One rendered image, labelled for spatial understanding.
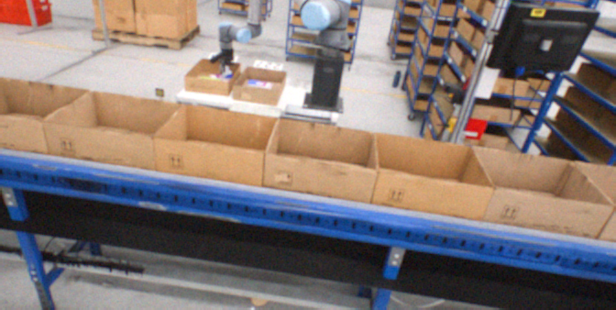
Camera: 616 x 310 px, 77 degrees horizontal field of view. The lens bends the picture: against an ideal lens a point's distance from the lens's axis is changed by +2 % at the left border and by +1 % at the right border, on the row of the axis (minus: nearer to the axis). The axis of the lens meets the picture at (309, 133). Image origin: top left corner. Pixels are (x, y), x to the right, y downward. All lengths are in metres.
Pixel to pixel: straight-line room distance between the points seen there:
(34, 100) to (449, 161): 1.77
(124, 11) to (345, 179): 5.14
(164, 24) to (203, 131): 4.28
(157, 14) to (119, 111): 4.16
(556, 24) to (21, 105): 2.39
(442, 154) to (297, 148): 0.60
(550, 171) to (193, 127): 1.48
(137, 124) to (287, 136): 0.65
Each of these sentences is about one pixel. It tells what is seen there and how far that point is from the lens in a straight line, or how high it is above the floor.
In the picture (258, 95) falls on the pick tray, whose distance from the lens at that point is 2.37.
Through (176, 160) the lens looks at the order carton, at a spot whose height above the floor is 0.97.
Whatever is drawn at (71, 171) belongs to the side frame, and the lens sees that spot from 1.58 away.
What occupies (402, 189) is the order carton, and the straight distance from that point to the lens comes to 1.37.
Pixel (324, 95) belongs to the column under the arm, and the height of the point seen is 0.84.
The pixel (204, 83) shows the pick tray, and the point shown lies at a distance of 2.48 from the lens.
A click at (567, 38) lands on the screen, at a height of 1.42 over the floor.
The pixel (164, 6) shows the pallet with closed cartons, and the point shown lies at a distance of 5.84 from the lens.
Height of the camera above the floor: 1.75
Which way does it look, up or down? 28 degrees down
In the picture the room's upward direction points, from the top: 7 degrees clockwise
